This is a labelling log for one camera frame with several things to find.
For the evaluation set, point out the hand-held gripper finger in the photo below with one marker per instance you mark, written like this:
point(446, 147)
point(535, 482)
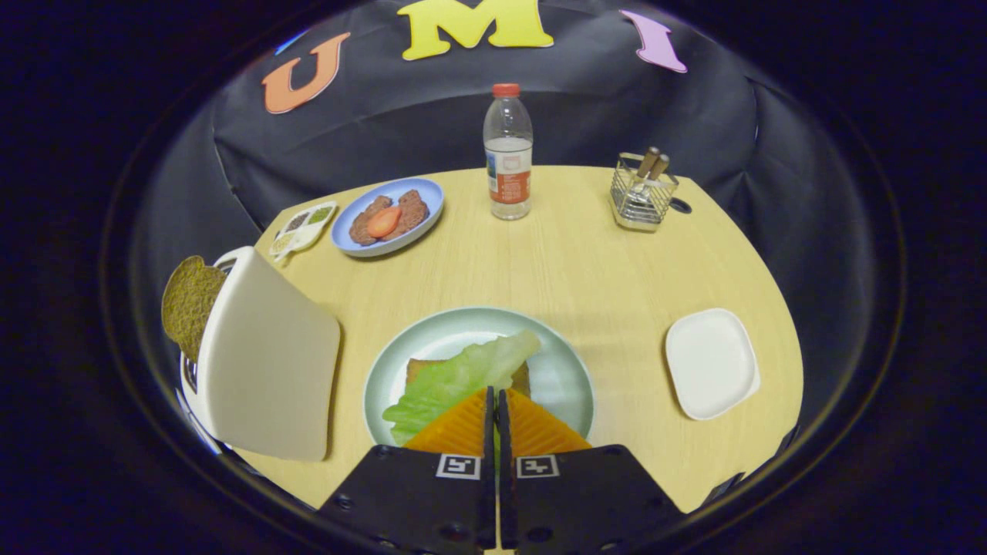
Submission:
point(488, 493)
point(506, 493)

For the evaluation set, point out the green lettuce leaf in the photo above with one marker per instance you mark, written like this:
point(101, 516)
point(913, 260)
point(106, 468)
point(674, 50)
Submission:
point(455, 378)

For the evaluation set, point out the brown crust bread slice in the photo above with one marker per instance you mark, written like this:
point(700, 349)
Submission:
point(189, 304)

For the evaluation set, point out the pale green round plate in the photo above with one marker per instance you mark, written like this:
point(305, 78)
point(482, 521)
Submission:
point(563, 378)

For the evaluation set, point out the toast slice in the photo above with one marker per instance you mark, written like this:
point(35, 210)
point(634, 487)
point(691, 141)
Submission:
point(422, 367)

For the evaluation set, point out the white square plate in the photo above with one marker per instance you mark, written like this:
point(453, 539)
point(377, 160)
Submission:
point(709, 362)

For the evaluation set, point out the white toaster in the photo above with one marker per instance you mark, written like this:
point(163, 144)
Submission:
point(270, 362)

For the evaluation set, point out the brown meat patty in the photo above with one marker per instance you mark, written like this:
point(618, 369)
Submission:
point(415, 208)
point(358, 231)

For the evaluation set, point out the blue plate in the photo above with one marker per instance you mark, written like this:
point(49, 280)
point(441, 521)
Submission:
point(424, 193)

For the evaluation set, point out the clear water bottle red cap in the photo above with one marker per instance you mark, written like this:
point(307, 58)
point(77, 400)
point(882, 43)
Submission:
point(507, 177)

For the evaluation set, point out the white seasoning tray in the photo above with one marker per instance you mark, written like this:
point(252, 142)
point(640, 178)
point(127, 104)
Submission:
point(304, 227)

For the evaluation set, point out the black backdrop cloth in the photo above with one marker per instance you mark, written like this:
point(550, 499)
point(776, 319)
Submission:
point(385, 116)

